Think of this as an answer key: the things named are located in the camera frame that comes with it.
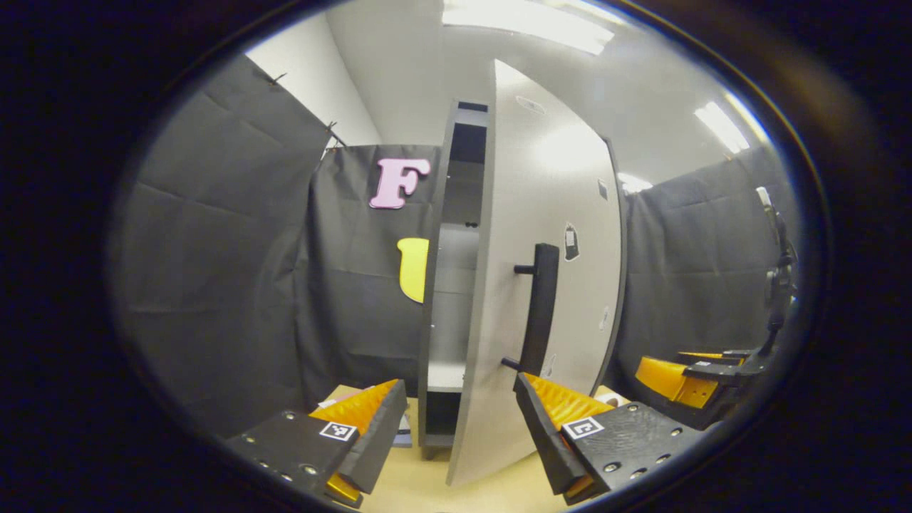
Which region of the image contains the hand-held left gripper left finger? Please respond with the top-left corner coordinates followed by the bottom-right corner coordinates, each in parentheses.
top-left (224, 378), bottom-right (408, 508)

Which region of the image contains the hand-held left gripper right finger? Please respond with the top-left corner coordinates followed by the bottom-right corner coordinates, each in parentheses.
top-left (513, 370), bottom-right (706, 507)

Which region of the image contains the black cabinet door handle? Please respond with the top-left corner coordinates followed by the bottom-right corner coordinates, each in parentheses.
top-left (501, 243), bottom-right (561, 393)

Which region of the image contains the grey cabinet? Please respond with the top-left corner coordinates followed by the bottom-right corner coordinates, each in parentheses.
top-left (417, 100), bottom-right (629, 460)

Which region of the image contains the light grey cabinet door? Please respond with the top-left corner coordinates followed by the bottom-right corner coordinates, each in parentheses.
top-left (447, 59), bottom-right (626, 487)

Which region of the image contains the black backdrop cloth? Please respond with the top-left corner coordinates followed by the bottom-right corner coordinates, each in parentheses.
top-left (113, 53), bottom-right (800, 437)

